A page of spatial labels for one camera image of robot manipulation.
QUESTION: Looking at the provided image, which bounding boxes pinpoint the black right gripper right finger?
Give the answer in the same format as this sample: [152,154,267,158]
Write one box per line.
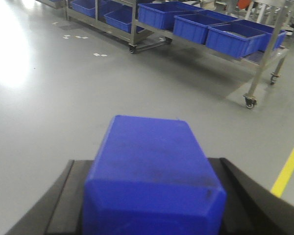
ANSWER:
[208,158,294,235]

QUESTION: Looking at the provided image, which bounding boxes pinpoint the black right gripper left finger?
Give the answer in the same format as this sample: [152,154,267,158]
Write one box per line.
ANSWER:
[7,160,93,235]

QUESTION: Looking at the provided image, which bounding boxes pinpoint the blue bin on cart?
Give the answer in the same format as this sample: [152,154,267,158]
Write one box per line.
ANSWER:
[138,1,203,30]
[71,0,107,18]
[104,5,133,33]
[173,10,238,45]
[232,19,288,52]
[206,23,266,58]

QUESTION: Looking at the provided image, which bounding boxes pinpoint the distant steel cart rack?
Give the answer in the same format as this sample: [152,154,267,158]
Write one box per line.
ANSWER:
[44,0,294,109]

